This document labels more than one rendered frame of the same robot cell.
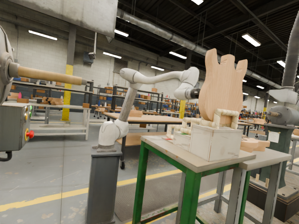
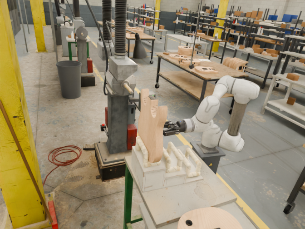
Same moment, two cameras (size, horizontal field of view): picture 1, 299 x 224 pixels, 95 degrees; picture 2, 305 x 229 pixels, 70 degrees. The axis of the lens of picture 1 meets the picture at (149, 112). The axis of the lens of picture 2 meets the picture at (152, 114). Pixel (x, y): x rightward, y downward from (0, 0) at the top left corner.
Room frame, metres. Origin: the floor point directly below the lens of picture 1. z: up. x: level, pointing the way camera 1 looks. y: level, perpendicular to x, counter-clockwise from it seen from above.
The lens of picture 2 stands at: (0.95, -1.57, 2.01)
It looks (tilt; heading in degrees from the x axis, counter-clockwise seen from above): 27 degrees down; 96
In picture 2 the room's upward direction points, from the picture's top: 6 degrees clockwise
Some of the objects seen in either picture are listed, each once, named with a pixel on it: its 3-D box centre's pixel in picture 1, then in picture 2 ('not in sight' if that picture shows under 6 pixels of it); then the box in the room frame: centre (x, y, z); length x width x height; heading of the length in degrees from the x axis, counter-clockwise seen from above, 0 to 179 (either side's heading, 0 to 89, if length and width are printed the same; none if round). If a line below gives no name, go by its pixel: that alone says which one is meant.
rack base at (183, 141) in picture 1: (195, 140); (167, 167); (0.96, -0.35, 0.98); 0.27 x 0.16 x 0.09; 119
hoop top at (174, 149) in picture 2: (193, 120); (174, 150); (1.00, -0.33, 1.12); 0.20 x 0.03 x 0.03; 118
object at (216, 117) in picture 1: (216, 120); (138, 144); (0.74, -0.37, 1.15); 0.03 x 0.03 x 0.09
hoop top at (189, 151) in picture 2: (178, 126); (193, 156); (1.14, -0.25, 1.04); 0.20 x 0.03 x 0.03; 118
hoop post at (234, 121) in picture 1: (234, 121); (145, 160); (0.82, -0.51, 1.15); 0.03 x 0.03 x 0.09
